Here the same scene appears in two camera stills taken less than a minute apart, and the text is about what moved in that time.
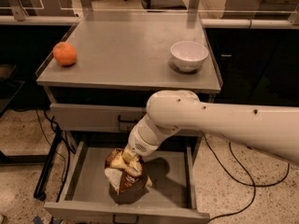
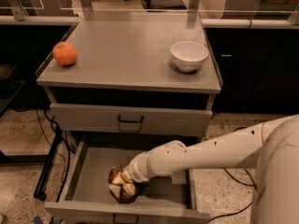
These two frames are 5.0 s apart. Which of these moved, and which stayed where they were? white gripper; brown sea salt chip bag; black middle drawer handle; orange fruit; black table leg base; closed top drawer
Moved: brown sea salt chip bag; white gripper
Stayed: black middle drawer handle; orange fruit; black table leg base; closed top drawer
